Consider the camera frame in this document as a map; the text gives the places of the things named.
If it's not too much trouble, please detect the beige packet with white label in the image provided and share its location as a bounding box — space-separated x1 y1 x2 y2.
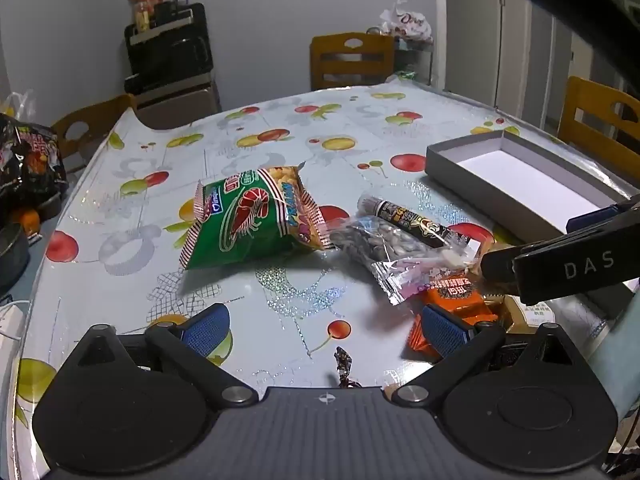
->
502 294 561 333

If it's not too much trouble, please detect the grey cabinet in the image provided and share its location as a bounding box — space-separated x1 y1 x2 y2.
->
134 80 222 131

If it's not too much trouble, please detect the clear sunflower seed packet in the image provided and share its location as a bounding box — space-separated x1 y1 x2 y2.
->
327 212 481 307

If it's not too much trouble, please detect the fruit print tablecloth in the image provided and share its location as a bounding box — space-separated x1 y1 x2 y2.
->
10 82 640 461

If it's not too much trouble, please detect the white plastic bag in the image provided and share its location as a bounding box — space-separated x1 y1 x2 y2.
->
379 0 435 43

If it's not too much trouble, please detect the panda candy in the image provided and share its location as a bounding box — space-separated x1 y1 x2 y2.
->
332 347 362 390

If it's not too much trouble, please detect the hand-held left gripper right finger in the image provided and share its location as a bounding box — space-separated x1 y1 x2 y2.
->
390 305 591 408

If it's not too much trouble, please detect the white double door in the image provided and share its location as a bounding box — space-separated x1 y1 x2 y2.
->
445 0 531 111

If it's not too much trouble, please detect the orange snack packet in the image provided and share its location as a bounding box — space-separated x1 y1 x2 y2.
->
407 272 501 361

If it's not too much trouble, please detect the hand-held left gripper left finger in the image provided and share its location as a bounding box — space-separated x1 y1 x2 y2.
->
60 304 258 406

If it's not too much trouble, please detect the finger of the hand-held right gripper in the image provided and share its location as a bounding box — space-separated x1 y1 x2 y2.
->
479 208 640 306
567 192 640 234

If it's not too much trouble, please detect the grey cardboard box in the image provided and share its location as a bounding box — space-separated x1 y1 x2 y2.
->
425 130 633 243

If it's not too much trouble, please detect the clear plastic bag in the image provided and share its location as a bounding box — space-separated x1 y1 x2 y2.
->
0 89 40 123

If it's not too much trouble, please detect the black noodle bag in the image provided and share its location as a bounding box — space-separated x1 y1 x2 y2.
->
0 112 68 211

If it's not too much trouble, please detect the clear jar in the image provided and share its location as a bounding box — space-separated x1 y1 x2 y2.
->
131 0 153 32

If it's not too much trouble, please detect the orange fruit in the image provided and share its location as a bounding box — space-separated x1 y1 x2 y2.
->
15 207 41 236

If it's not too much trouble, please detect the grey door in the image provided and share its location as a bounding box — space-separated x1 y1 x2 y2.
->
530 5 573 126

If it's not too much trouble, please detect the black snack tube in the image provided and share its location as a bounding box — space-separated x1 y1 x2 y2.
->
357 195 471 250

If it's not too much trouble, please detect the black coffee machine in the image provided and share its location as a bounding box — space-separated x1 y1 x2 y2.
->
124 2 215 96

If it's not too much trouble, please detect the green shrimp snack bag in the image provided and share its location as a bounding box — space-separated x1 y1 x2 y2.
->
179 162 335 272

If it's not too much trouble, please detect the wooden chair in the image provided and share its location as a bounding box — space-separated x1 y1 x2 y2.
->
50 94 137 173
310 32 396 92
557 76 640 161

